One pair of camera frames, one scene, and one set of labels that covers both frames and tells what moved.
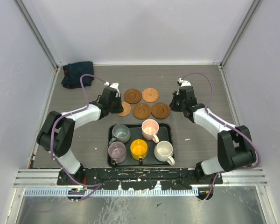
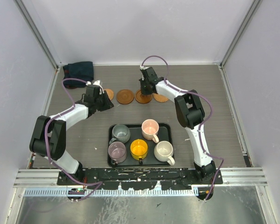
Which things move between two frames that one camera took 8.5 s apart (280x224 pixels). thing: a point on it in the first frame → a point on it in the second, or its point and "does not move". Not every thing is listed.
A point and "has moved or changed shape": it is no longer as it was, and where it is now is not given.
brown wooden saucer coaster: [132, 96] has moved or changed shape
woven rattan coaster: [127, 108] has moved or changed shape
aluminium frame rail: [28, 177] does not move
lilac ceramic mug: [117, 152] does not move
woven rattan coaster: [150, 95] → [160, 98]
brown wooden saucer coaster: [141, 111] → [143, 99]
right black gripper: [172, 105] → [143, 92]
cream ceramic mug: [163, 151] does not move
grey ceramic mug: [120, 133] does not move
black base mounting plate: [139, 178] does not move
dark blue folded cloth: [72, 73] does not move
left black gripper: [120, 108] → [108, 104]
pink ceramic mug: [150, 128] does not move
